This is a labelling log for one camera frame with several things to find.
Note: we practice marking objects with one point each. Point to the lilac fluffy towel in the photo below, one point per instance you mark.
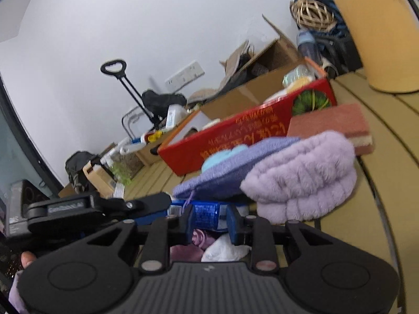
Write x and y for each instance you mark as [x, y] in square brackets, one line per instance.
[304, 181]

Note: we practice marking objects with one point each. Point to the person's left hand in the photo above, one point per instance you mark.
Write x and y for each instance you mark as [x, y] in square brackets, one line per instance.
[27, 258]

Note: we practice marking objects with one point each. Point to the small brown cardboard box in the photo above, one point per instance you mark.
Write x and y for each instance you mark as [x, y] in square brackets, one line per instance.
[149, 154]

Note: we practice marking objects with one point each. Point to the red scouring sponge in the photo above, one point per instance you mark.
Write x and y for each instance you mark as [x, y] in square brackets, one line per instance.
[346, 119]

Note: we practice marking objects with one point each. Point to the large open cardboard box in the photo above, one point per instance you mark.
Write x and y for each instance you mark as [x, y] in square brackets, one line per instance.
[258, 71]

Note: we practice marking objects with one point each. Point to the black trolley handle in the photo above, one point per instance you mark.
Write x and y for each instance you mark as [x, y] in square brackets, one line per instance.
[117, 68]

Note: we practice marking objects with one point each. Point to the purple knitted pouch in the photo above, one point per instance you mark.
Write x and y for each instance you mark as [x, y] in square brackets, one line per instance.
[222, 181]

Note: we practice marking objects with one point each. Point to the woven rattan ball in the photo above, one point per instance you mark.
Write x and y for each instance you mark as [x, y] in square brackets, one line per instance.
[312, 15]

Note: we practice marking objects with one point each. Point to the black bag on trolley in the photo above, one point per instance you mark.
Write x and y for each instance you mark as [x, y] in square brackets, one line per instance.
[158, 104]

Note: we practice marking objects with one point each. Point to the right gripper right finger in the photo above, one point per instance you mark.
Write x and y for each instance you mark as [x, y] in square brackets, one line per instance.
[257, 234]

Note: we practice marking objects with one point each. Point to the beige fleece mat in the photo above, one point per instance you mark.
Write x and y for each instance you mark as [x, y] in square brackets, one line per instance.
[232, 66]

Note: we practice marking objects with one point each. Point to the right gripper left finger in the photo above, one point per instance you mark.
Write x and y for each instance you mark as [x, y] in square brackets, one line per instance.
[160, 236]

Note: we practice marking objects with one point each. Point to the light blue plush toy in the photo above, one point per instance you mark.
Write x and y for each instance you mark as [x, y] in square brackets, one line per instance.
[222, 155]

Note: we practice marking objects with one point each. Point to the blue tissue packet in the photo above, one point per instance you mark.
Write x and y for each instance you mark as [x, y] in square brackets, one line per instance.
[212, 215]

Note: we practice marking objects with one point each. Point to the blue water bottle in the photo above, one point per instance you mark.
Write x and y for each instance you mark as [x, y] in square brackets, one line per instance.
[307, 46]

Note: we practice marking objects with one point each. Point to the white wall socket strip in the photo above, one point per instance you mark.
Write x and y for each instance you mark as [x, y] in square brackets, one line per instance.
[185, 76]

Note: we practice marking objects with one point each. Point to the red orange cardboard tray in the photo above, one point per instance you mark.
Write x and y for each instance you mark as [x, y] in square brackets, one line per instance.
[246, 115]

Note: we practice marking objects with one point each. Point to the pink satin bow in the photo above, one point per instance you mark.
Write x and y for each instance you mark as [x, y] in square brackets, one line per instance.
[194, 251]

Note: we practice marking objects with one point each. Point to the white lint roller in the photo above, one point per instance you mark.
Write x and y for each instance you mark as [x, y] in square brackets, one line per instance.
[128, 145]

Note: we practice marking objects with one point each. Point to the grey green backpack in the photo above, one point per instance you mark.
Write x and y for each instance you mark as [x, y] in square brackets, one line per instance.
[74, 168]

